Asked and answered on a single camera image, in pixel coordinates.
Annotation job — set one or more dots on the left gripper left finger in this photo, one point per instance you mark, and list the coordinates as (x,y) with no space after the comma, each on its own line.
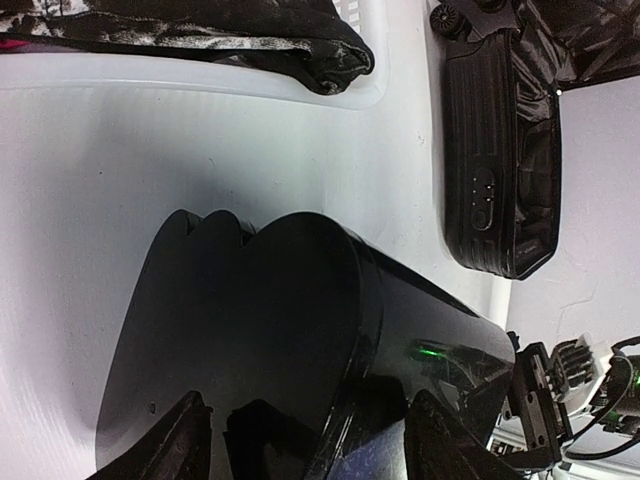
(177,447)

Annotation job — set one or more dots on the black pink small suitcase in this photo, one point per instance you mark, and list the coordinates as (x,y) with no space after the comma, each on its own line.
(306,346)

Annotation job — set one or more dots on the small red item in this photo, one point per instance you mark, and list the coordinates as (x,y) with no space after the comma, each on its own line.
(10,46)

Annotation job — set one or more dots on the black white patterned garment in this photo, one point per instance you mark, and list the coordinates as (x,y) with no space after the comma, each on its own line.
(305,40)

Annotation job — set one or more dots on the white perforated plastic basket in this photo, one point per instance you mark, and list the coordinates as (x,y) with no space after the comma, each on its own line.
(66,69)

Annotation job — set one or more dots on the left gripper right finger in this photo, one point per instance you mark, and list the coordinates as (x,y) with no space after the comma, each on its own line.
(437,446)

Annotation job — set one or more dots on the black ribbed hard suitcase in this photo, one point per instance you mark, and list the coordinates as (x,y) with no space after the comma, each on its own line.
(501,120)

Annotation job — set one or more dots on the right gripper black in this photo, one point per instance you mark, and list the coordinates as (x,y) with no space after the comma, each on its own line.
(544,421)

